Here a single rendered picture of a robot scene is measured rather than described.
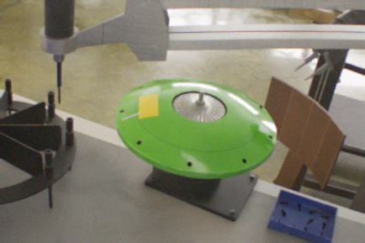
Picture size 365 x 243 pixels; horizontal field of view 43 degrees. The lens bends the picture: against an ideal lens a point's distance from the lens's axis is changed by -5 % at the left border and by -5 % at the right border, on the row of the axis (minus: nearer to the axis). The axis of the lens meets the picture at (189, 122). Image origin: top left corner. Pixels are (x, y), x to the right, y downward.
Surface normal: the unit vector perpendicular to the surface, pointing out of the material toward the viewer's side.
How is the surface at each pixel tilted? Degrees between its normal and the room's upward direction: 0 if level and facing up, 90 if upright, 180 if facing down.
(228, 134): 14
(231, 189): 0
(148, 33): 90
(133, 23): 90
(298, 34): 9
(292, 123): 90
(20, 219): 0
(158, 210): 0
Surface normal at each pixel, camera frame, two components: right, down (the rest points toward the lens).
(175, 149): 0.00, -0.55
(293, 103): -0.79, 0.25
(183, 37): -0.02, -0.82
